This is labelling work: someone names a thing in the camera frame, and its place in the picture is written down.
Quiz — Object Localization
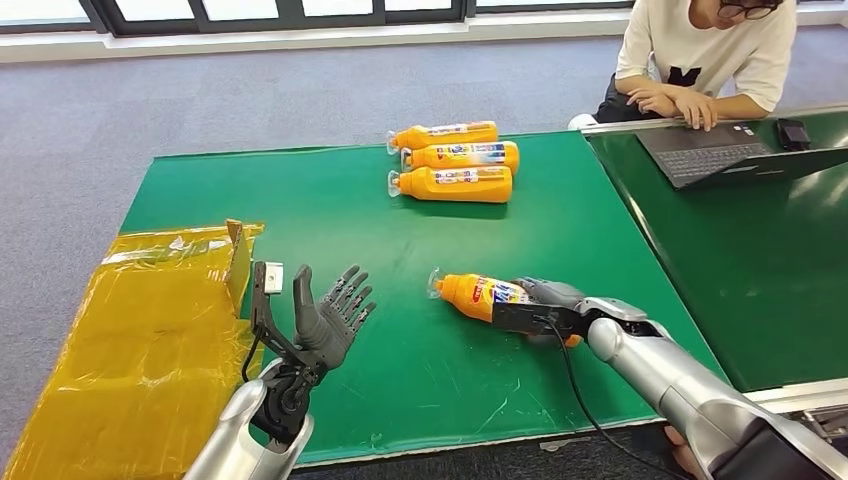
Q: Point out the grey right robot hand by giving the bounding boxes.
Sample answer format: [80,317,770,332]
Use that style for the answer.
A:
[513,276,588,313]

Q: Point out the person's right hand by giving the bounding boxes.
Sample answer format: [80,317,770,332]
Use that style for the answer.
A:
[672,89,721,132]

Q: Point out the person's left hand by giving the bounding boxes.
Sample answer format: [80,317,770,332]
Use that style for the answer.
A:
[625,87,680,119]

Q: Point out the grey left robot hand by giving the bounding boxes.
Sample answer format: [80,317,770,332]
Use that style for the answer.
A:
[292,264,378,372]

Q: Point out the orange detergent bottle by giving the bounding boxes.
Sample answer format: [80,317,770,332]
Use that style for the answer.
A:
[387,165,514,205]
[386,120,499,155]
[427,268,584,349]
[400,140,521,175]

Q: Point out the dark grey laptop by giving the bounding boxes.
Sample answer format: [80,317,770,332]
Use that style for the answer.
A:
[634,122,848,191]

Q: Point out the person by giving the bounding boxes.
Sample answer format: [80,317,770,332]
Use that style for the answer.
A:
[592,0,800,132]

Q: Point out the small black device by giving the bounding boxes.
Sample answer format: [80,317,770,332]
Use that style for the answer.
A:
[776,117,813,152]

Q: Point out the black eyeglasses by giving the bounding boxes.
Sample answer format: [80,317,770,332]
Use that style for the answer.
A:
[717,0,784,20]

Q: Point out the green topped side table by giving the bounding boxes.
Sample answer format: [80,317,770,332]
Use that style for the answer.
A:
[581,102,848,415]

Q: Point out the yellow taped cardboard box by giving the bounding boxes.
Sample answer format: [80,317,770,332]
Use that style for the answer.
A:
[3,219,266,480]

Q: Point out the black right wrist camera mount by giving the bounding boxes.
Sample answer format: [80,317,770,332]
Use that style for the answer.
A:
[491,299,588,340]

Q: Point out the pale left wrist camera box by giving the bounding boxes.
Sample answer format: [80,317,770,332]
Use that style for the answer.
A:
[250,260,313,372]

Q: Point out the black left wrist camera cable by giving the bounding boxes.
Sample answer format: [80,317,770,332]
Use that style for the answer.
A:
[239,329,264,386]

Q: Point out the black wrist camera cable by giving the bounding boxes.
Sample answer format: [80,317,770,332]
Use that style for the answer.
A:
[538,316,690,480]
[239,329,264,386]

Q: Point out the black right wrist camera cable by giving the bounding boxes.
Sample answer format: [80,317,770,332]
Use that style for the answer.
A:
[538,316,690,480]

